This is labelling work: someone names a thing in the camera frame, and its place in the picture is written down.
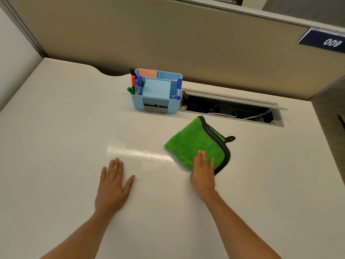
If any person's left hand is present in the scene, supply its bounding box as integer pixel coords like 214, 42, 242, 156
94, 158, 136, 214

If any grey cable box lid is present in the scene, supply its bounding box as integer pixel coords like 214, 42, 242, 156
182, 88, 289, 110

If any pink sticky note pad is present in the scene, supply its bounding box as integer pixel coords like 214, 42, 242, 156
138, 69, 158, 78

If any person's left forearm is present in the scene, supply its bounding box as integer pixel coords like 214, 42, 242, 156
40, 208, 115, 259

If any green microfiber cloth black edge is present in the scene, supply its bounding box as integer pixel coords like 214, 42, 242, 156
164, 115, 236, 176

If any person's right forearm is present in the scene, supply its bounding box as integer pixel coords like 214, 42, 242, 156
201, 189, 282, 259

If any light blue sticky note pad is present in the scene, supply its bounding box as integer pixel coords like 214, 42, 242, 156
142, 79, 171, 99

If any person's right hand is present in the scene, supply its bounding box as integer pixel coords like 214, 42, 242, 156
190, 150, 216, 198

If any white cable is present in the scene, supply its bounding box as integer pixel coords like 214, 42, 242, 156
208, 104, 271, 121

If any grey desk cable box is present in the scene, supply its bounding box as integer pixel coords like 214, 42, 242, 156
179, 88, 289, 128

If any dark blue name plate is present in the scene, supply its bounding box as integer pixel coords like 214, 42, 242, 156
297, 28, 345, 54

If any beige desk partition panel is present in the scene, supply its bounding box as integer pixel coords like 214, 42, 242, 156
0, 0, 345, 101

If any light blue desk organizer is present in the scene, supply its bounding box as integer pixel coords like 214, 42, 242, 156
130, 68, 183, 115

